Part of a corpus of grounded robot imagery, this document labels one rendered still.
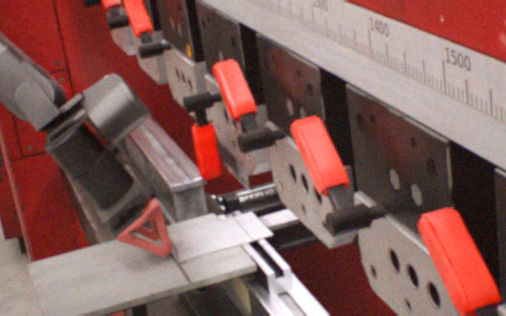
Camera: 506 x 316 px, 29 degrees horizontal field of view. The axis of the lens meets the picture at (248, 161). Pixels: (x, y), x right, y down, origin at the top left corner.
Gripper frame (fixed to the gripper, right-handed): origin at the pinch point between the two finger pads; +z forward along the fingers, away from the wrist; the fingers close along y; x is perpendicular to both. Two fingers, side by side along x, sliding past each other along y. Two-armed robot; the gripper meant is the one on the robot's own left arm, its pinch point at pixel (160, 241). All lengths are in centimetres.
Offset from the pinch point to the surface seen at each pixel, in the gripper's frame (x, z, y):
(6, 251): 67, 78, 245
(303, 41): -23, -26, -43
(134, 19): -15.8, -22.8, 6.9
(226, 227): -7.6, 5.7, 1.9
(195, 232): -4.0, 3.8, 2.9
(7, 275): 68, 77, 224
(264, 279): -7.2, 7.4, -11.9
